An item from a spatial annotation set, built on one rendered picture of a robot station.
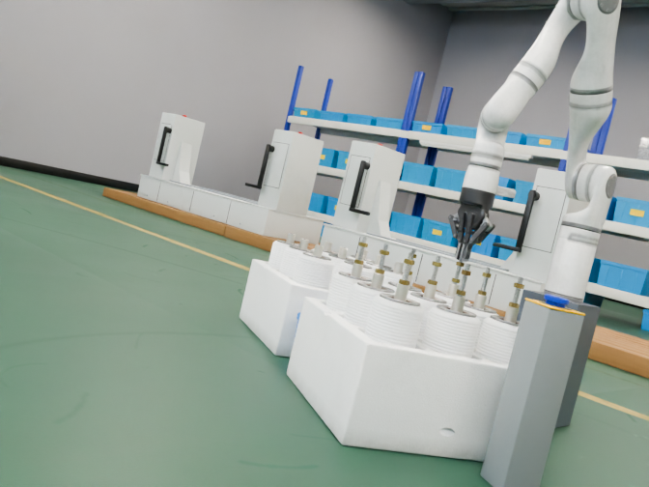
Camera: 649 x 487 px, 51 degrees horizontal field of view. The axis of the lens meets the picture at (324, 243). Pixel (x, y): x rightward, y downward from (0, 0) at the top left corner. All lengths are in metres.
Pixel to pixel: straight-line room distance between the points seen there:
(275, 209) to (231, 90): 4.36
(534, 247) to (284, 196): 1.85
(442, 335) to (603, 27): 0.76
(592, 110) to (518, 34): 9.80
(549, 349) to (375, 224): 3.04
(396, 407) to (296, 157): 3.55
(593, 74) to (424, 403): 0.83
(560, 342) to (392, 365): 0.28
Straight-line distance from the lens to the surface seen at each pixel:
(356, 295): 1.32
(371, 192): 4.13
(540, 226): 3.47
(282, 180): 4.59
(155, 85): 8.18
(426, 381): 1.21
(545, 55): 1.58
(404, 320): 1.20
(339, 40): 10.08
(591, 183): 1.71
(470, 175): 1.53
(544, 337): 1.15
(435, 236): 6.84
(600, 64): 1.64
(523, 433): 1.18
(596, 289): 6.06
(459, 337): 1.26
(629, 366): 3.14
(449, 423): 1.26
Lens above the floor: 0.39
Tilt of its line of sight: 3 degrees down
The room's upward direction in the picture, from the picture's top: 13 degrees clockwise
